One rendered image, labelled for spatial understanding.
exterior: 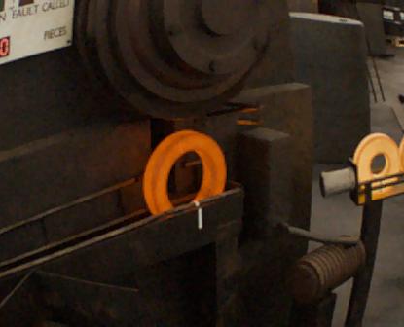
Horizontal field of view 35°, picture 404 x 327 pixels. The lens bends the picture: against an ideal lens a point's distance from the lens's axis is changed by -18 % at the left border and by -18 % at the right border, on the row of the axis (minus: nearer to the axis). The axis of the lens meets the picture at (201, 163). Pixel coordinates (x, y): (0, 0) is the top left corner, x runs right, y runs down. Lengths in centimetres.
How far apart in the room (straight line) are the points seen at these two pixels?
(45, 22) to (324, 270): 86
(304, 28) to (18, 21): 295
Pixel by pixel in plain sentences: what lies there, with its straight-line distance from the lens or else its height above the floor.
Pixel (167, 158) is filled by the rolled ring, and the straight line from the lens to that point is 144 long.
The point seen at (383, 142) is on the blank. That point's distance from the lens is 175.
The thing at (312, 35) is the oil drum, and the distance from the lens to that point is 409.
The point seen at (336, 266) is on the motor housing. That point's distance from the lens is 168.
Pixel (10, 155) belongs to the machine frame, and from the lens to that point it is 133.
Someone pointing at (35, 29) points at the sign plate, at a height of 112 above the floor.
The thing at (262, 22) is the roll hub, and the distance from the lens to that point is 143.
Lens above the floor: 121
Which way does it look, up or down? 17 degrees down
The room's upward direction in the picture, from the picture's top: 2 degrees counter-clockwise
